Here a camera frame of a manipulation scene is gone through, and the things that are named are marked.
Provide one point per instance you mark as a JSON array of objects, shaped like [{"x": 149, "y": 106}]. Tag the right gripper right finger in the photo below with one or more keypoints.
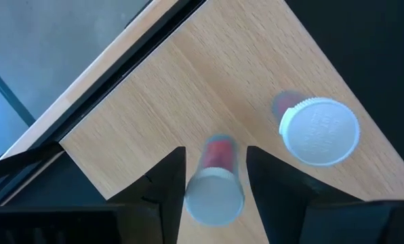
[{"x": 276, "y": 189}]

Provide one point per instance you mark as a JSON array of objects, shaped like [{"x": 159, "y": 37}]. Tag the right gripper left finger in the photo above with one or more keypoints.
[{"x": 154, "y": 210}]

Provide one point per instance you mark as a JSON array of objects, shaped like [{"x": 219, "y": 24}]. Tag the blue vial with red pills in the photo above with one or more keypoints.
[
  {"x": 320, "y": 132},
  {"x": 215, "y": 200}
]

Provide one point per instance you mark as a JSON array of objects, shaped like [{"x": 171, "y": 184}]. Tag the black table mat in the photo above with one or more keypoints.
[{"x": 375, "y": 51}]

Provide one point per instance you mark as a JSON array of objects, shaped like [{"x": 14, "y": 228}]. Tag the wooden shelf black metal frame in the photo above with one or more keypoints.
[{"x": 188, "y": 84}]

